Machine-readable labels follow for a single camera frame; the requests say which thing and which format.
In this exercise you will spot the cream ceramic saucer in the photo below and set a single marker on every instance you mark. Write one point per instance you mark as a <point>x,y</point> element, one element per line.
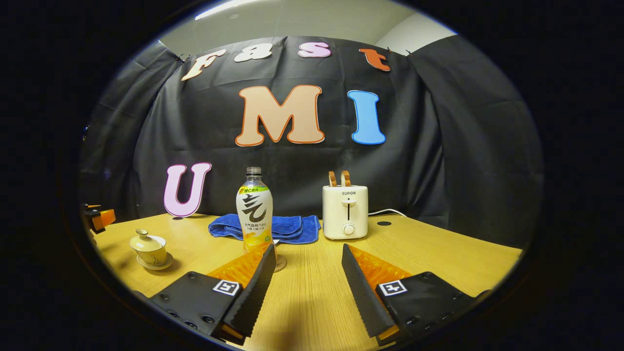
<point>166,265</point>

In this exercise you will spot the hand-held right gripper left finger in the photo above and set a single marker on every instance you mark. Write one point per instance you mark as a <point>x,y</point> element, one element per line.
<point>258,292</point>

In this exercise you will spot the black backdrop cloth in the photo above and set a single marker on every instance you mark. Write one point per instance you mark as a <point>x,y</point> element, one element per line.
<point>429,146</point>

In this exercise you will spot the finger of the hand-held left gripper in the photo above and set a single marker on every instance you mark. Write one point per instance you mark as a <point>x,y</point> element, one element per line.
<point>103,219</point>

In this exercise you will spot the cream teacup lid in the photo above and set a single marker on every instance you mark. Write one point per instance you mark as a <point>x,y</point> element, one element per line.
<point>146,242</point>

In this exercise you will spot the round brown coaster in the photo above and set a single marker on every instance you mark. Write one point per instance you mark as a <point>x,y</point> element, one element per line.
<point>281,264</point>

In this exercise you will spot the labelled plastic water bottle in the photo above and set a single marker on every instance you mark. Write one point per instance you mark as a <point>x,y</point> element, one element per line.
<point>254,209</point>

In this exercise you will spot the toast bread slice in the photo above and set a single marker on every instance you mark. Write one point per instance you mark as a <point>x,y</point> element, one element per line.
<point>345,178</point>
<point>332,178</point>

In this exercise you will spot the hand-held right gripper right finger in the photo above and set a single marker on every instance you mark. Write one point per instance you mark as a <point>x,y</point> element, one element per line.
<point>360,287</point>

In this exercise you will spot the blue folded towel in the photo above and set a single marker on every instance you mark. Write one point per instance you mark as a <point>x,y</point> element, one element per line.
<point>292,229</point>

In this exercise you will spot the white toaster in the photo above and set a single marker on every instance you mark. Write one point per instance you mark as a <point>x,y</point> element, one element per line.
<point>341,214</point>

